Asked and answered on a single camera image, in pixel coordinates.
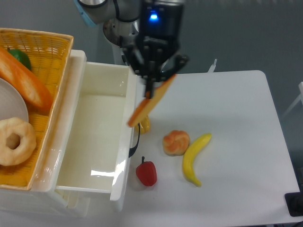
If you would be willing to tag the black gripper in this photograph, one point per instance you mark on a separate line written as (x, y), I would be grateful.
(153, 53)

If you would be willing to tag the orange bread slice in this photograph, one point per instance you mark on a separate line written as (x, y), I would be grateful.
(147, 105)

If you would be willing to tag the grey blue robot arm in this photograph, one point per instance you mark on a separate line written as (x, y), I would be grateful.
(95, 12)

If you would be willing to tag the orange bread roll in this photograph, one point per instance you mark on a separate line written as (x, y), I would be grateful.
(176, 143)

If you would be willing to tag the upper white drawer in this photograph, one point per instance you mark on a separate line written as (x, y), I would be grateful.
(96, 158)

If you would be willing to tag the yellow corn cob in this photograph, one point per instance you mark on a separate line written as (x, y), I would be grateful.
(144, 126)

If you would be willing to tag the yellow banana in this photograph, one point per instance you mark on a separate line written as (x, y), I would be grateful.
(189, 157)

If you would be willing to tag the red bell pepper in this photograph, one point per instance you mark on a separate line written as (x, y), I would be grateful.
(146, 172)

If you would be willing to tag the yellow woven basket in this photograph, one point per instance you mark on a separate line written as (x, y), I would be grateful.
(37, 62)

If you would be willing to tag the orange baguette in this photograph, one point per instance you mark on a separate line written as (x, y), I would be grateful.
(25, 82)

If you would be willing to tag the green avocado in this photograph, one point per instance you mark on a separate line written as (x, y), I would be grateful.
(21, 56)

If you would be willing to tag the white plate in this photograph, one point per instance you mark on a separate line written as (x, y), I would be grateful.
(11, 103)

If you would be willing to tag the black device at edge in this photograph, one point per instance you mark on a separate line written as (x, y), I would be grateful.
(294, 201)

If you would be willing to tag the white metal bracket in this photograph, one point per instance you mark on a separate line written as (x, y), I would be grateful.
(212, 67)

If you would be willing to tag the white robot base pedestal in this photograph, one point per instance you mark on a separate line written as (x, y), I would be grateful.
(120, 34)

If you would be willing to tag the black drawer handle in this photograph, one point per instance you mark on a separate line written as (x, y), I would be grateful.
(133, 149)

